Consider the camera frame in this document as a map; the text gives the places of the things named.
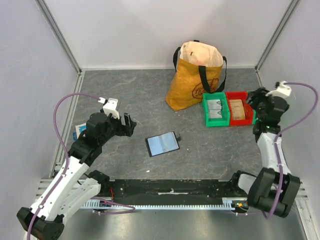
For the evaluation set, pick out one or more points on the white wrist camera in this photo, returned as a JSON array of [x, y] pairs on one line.
[[110, 107], [281, 90]]

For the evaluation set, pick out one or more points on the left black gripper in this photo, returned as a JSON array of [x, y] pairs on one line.
[[126, 130]]

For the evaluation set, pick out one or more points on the right green plastic bin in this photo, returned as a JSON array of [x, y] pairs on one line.
[[254, 118]]

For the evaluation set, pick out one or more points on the yellow tote bag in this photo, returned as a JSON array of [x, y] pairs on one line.
[[198, 67]]

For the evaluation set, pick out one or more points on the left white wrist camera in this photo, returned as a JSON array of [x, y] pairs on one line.
[[110, 107]]

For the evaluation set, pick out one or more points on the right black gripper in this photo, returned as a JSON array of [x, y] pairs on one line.
[[260, 100]]

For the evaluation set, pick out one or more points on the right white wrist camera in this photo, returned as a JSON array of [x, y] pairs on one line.
[[281, 90]]

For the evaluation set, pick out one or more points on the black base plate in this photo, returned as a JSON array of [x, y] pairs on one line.
[[120, 188]]

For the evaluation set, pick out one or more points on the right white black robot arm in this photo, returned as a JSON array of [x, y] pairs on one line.
[[274, 189]]

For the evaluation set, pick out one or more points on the green plastic bin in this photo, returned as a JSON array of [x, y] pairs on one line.
[[254, 118], [222, 122]]

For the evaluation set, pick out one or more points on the silver cards stack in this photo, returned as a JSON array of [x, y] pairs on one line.
[[214, 108]]

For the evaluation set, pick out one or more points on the slotted cable duct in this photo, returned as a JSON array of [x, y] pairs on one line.
[[223, 204]]

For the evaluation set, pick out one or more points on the gold cards stack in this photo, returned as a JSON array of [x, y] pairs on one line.
[[237, 109]]

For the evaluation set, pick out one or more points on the red plastic bin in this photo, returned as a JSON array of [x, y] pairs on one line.
[[248, 110]]

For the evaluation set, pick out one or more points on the left green plastic bin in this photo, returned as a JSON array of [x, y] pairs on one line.
[[222, 122]]

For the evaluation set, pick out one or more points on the blue white card box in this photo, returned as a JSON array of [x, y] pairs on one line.
[[78, 130]]

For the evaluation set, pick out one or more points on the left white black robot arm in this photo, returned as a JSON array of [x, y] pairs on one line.
[[47, 217]]

